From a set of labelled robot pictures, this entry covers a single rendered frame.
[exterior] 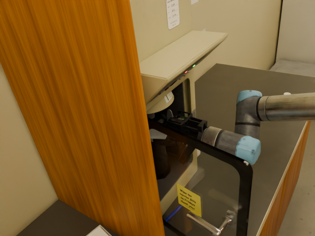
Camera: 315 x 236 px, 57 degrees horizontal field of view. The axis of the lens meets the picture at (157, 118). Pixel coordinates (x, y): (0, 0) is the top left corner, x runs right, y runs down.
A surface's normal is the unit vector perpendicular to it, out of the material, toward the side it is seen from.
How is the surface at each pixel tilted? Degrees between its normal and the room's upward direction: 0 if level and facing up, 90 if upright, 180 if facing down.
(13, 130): 90
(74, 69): 90
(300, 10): 90
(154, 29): 90
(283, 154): 0
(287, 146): 0
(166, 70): 0
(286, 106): 60
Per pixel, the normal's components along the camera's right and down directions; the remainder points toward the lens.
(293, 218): -0.11, -0.84
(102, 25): -0.56, 0.50
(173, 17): 0.82, 0.23
